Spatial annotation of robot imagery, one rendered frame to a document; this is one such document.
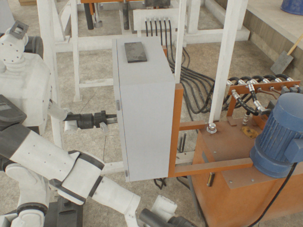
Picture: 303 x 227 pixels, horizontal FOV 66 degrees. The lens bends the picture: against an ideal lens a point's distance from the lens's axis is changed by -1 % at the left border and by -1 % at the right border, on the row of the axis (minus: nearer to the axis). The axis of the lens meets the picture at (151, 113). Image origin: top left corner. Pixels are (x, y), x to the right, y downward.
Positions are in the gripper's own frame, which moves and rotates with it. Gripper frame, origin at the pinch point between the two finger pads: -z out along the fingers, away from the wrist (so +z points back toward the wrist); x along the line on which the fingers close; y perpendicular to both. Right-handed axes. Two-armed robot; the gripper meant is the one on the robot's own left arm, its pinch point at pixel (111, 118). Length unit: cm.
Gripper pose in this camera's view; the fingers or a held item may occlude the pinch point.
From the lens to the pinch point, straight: 138.0
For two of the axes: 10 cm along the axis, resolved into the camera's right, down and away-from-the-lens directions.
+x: 0.0, 7.5, 6.6
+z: -9.9, 0.9, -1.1
